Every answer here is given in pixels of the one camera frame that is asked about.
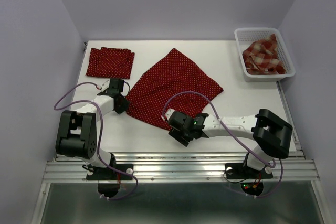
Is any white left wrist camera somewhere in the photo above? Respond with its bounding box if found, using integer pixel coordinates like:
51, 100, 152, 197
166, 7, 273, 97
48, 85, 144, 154
97, 80, 110, 92

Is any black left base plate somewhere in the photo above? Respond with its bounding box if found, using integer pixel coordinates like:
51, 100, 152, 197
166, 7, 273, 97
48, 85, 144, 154
86, 165, 132, 181

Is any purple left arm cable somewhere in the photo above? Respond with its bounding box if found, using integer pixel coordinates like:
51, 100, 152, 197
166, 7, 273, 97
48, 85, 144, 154
54, 81, 139, 201

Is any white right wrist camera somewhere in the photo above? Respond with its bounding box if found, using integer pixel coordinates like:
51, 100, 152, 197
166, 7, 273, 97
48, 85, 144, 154
161, 109, 175, 121

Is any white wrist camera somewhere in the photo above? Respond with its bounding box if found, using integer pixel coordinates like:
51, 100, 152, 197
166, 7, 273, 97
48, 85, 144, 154
161, 109, 175, 121
97, 80, 110, 92

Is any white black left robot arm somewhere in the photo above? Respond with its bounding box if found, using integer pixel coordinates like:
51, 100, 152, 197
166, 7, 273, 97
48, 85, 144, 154
54, 79, 130, 179

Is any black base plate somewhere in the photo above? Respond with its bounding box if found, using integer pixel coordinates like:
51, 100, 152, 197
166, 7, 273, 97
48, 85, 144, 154
225, 163, 273, 180
86, 165, 132, 181

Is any red polka dot skirt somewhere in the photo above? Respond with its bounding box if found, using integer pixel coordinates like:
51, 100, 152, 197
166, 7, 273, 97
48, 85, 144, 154
86, 47, 135, 80
127, 48, 224, 130

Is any red plaid skirt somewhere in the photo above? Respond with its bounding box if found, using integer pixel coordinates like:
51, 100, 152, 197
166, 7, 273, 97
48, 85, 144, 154
242, 34, 286, 75

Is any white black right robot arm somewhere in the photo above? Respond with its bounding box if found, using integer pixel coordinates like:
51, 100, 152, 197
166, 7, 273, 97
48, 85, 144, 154
164, 109, 293, 177

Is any aluminium mounting rail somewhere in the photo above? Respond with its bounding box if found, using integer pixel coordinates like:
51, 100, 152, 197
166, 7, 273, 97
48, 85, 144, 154
43, 152, 320, 183

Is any white plastic basket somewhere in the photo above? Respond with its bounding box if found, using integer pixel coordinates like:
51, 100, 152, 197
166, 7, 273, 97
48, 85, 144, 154
234, 27, 296, 82

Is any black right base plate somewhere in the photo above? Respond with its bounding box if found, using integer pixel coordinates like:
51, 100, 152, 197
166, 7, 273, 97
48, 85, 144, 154
225, 163, 273, 180

